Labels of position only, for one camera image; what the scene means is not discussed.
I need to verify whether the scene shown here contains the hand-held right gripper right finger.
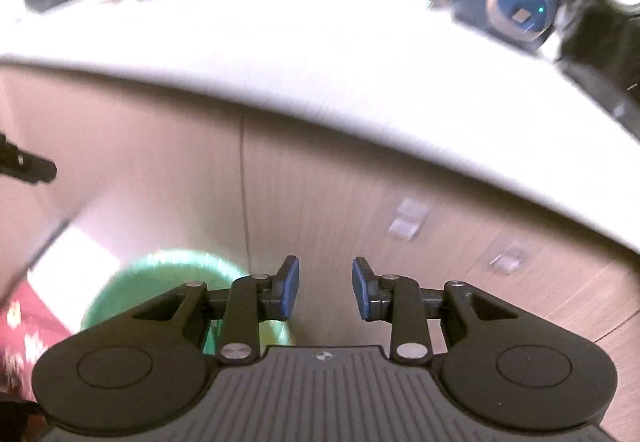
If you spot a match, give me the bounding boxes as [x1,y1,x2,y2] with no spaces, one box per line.
[352,257,521,365]

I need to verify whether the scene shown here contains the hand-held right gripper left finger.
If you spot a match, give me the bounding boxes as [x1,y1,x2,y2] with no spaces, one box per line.
[132,256,301,365]

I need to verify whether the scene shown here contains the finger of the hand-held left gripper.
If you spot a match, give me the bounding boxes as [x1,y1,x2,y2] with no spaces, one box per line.
[0,132,57,184]

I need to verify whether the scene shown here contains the green trash bin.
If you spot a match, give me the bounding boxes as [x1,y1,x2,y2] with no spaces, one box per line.
[80,248,296,358]

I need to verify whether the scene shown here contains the clear adhesive pad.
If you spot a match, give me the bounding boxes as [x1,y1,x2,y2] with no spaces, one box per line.
[487,245,531,275]
[387,197,431,240]

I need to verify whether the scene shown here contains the wooden base cabinet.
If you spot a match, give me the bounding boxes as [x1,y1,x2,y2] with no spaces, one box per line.
[0,62,640,442]

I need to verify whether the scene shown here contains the red patterned mat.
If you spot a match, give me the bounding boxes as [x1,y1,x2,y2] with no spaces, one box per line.
[0,279,81,393]

